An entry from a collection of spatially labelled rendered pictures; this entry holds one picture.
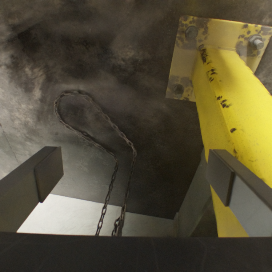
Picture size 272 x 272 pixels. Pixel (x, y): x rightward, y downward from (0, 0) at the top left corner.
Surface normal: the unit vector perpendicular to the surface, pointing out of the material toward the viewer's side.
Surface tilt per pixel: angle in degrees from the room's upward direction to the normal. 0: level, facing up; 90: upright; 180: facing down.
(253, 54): 0
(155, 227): 90
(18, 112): 0
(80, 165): 0
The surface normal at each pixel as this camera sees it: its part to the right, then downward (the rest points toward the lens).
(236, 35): -0.14, 0.64
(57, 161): 1.00, 0.02
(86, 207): 0.07, -0.75
